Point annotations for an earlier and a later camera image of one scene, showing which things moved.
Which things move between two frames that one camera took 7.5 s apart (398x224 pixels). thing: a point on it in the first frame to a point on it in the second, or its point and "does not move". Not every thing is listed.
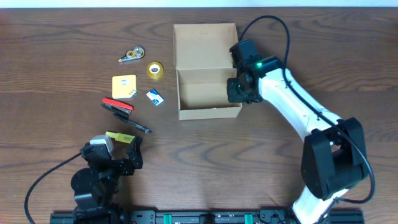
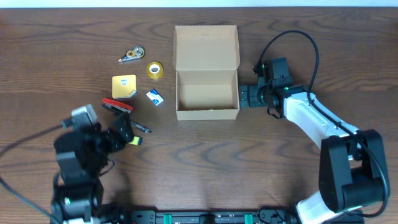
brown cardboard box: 203,58 does not move
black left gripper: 123,165 to 123,130
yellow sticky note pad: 124,86 does not move
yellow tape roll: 155,70 does not move
